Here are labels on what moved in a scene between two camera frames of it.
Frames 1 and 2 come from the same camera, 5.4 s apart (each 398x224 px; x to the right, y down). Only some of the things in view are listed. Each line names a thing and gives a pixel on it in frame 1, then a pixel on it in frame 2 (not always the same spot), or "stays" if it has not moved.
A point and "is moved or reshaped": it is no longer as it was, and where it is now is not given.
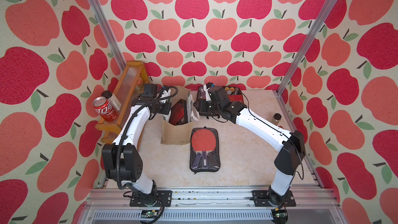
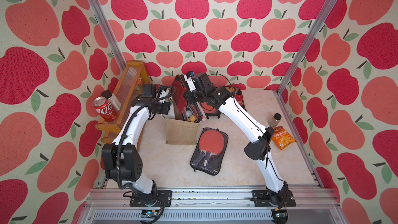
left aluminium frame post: (92, 0) stays
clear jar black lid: (112, 99) stays
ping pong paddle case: (179, 113) → (189, 110)
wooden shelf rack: (133, 77) stays
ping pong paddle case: (204, 152) is moved or reshaped
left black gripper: (168, 107) stays
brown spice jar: (276, 119) stays
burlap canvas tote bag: (180, 134) is moved or reshaped
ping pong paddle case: (234, 94) stays
